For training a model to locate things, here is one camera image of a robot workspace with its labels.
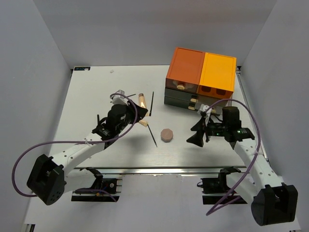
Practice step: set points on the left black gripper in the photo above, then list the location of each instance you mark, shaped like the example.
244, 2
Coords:
142, 112

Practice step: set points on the small beige concealer tube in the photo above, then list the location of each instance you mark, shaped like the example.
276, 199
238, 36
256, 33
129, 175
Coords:
144, 123

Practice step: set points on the blue table label sticker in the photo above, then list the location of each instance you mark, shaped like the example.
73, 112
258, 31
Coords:
82, 68

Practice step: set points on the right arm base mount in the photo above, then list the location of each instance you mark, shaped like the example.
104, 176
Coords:
213, 188

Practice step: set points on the black eyeliner pencil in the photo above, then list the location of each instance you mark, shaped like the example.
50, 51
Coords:
148, 126

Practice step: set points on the orange drawer box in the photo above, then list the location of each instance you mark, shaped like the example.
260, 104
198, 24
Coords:
186, 65

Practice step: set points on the yellow drawer box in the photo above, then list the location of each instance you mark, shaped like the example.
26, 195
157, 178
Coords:
219, 71

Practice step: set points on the pink octagonal powder case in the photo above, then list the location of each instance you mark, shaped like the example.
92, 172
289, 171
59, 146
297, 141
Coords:
166, 135

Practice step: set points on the black mascara wand brush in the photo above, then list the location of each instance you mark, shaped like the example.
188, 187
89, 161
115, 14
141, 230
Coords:
151, 107

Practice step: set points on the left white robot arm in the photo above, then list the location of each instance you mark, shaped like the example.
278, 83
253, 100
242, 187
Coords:
53, 176

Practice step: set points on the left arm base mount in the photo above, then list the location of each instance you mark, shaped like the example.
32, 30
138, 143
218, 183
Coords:
95, 186

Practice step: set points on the clear yellow drawer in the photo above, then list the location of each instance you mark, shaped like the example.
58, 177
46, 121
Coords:
214, 92

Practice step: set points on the clear orange drawer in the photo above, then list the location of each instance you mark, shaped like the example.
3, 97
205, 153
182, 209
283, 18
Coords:
181, 86

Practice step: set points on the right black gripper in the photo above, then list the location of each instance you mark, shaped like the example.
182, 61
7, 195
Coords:
200, 128

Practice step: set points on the large beige cosmetic tube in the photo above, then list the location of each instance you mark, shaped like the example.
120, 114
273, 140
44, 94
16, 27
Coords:
142, 101

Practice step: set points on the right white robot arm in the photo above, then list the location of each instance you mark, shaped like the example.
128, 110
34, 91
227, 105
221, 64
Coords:
270, 199

